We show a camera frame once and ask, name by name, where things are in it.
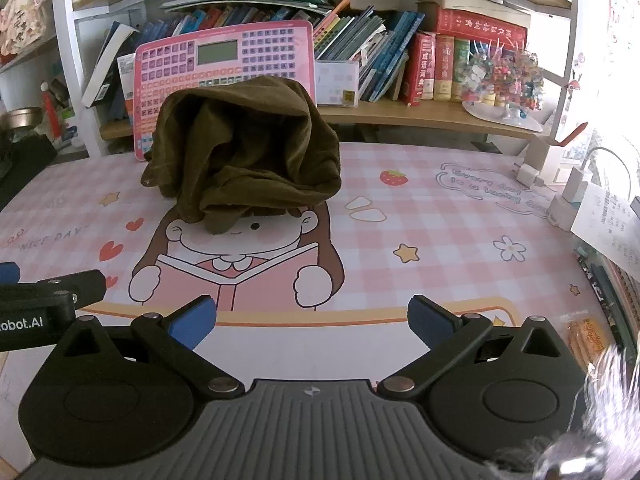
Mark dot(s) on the row of thin picture books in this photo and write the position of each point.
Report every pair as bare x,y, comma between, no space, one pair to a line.
385,50

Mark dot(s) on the black cloth bag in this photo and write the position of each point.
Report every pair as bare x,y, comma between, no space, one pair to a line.
22,160

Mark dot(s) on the worn thick paperback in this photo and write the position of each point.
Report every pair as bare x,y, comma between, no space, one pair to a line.
465,0

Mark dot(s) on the brass bowl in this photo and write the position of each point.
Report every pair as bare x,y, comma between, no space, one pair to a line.
20,119

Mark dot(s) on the thick red dictionary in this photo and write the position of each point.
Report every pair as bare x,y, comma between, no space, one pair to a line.
419,70

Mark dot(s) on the orange snack packet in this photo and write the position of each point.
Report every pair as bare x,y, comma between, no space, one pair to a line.
587,340

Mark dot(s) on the pink printed desk mat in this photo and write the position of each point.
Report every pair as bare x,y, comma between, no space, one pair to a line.
425,240

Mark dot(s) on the stack of dark books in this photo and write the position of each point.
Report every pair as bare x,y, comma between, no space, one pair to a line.
610,290

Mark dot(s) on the white oval plate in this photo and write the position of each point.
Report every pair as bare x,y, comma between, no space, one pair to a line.
500,115

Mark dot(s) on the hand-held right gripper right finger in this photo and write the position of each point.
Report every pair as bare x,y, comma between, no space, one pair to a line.
431,322

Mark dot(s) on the pink plush bag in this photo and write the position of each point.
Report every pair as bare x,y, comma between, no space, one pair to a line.
25,12

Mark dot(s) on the olive brown garment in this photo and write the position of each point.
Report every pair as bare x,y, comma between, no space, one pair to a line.
240,150

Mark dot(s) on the beige spine book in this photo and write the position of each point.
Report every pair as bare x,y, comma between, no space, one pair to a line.
444,67

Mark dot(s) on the wide red hardcover book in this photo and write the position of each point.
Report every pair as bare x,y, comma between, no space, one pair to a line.
480,27

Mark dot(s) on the white paper note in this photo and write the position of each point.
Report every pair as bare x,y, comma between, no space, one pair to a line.
607,230

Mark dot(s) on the thick black cover book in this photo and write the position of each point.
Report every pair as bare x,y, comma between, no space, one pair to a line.
107,65

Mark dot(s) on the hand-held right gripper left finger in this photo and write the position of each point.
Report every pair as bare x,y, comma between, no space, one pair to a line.
192,322

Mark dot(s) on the green spine book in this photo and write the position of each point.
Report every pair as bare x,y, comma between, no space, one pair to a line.
460,67

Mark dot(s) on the pink toy learning tablet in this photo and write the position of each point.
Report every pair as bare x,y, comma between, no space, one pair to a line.
165,75

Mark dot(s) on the white fluffy fur trim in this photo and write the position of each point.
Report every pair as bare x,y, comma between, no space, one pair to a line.
607,410

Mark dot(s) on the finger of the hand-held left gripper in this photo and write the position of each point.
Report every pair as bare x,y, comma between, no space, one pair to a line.
87,287
9,274

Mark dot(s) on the small white printed box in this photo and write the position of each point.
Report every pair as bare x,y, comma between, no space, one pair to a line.
336,82

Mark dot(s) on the white plug charger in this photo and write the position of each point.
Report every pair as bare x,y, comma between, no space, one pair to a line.
526,174

